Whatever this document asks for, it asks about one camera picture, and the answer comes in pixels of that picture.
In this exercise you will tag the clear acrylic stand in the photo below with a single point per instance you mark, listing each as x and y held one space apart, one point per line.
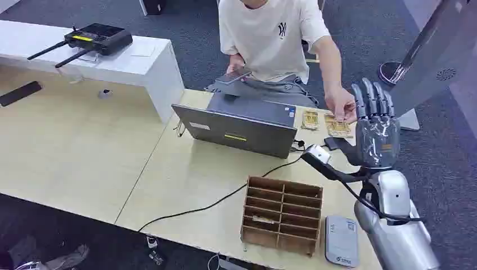
89 58

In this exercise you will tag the grey shoe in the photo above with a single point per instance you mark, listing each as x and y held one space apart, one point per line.
69 258

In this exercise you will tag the yellow tape strip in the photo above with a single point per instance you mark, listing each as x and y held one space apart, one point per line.
312 60

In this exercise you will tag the grey laptop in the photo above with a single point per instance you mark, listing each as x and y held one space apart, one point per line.
242 128

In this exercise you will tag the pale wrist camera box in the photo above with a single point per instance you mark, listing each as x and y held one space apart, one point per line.
319 153

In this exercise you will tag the white desk riser shelf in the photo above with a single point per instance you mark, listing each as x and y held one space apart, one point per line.
149 70

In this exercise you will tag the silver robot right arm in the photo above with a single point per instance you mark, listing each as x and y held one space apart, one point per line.
398 238

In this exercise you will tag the round metal stanchion base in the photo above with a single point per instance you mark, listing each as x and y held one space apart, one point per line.
387 74

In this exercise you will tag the grey kiosk stand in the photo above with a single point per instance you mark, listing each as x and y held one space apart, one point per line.
439 48

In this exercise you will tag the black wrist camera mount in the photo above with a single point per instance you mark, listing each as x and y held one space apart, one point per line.
328 172

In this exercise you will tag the black remote controller with antennas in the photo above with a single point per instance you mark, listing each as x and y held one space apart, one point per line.
98 39

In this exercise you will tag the small black external drive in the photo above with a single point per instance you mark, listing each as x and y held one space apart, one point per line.
330 143

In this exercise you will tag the person's right hand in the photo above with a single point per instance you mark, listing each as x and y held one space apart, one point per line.
234 64

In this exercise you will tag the grey smartphone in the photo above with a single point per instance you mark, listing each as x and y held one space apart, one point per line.
234 76

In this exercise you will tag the black plug adapter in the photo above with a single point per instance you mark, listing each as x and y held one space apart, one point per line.
156 258

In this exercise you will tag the grey flat power bank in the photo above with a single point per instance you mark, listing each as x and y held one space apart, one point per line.
341 241

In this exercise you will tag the small grey round puck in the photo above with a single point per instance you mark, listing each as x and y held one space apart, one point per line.
105 94

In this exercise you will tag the person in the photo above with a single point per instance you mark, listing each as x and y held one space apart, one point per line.
268 41

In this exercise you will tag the white paper pad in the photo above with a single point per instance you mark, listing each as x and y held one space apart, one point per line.
143 51

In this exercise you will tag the black flat bar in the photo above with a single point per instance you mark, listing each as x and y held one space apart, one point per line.
20 93

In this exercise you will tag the black box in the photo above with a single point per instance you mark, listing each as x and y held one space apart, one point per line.
153 6

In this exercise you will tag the wooden slotted card box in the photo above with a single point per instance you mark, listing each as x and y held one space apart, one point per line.
282 216

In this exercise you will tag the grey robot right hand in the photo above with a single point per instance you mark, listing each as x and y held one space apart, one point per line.
377 141

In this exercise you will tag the white plug adapter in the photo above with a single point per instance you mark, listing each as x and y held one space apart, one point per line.
152 242

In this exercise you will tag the person's left hand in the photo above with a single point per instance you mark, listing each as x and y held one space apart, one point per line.
339 104

